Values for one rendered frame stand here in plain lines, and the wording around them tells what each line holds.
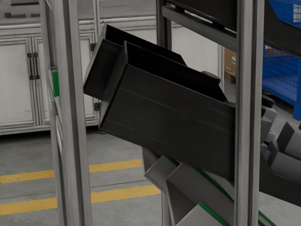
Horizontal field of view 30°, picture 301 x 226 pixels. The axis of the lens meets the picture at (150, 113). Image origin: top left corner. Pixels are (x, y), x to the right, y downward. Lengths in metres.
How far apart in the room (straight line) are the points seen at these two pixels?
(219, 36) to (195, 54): 3.93
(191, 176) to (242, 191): 0.17
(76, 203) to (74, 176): 0.03
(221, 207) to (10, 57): 3.63
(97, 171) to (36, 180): 0.41
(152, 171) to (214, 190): 0.09
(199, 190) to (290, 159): 0.14
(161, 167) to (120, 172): 3.00
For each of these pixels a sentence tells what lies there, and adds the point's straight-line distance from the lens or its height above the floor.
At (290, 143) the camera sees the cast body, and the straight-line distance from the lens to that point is 0.67.
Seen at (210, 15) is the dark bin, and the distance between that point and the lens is 0.55.
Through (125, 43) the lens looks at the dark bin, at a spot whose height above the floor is 1.37.
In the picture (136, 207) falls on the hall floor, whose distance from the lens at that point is 3.29.
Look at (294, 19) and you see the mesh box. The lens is 4.75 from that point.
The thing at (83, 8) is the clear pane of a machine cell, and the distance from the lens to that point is 4.28.
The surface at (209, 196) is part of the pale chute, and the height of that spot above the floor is 1.16.
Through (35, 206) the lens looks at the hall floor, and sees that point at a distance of 3.40.
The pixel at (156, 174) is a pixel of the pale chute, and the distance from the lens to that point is 0.75.
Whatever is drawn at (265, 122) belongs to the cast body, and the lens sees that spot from 0.64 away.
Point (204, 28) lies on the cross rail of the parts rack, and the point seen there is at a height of 1.39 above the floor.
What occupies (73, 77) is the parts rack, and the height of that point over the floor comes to 1.37.
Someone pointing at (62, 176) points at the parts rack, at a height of 1.14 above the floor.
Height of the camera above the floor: 1.49
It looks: 17 degrees down
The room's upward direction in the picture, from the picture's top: 2 degrees counter-clockwise
